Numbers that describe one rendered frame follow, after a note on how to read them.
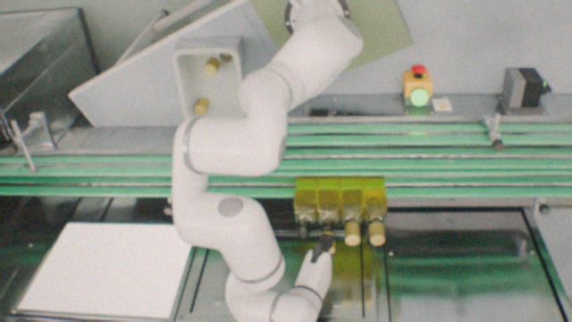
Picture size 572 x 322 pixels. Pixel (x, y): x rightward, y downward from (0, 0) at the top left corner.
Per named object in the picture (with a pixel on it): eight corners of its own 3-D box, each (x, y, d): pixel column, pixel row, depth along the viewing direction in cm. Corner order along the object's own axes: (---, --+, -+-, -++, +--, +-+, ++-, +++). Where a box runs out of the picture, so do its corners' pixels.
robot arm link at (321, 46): (232, 90, 83) (292, 20, 75) (289, 62, 104) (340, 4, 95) (273, 131, 83) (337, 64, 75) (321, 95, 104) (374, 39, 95)
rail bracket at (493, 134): (477, 122, 128) (490, 152, 117) (482, 97, 123) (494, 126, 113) (492, 122, 127) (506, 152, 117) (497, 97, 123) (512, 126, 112)
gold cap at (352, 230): (341, 224, 119) (341, 238, 116) (355, 219, 118) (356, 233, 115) (349, 234, 121) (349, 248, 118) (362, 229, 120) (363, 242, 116)
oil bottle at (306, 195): (299, 174, 142) (293, 227, 125) (298, 157, 138) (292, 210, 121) (319, 174, 141) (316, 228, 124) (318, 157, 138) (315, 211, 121)
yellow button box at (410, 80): (401, 92, 139) (404, 105, 133) (403, 68, 134) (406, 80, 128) (426, 92, 138) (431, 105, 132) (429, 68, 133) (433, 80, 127)
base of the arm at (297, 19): (272, 3, 117) (263, 29, 105) (314, -30, 112) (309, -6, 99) (312, 51, 124) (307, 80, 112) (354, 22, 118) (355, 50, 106)
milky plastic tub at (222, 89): (192, 109, 147) (185, 125, 140) (179, 38, 133) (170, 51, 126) (251, 108, 145) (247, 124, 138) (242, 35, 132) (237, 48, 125)
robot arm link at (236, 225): (302, 204, 87) (226, 196, 92) (271, 106, 73) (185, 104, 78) (269, 284, 76) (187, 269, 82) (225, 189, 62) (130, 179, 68)
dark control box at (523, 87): (500, 92, 136) (508, 107, 129) (505, 66, 131) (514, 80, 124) (529, 92, 135) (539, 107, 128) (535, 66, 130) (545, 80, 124)
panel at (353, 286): (68, 226, 148) (13, 319, 120) (64, 219, 146) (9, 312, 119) (371, 231, 139) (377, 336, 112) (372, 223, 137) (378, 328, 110)
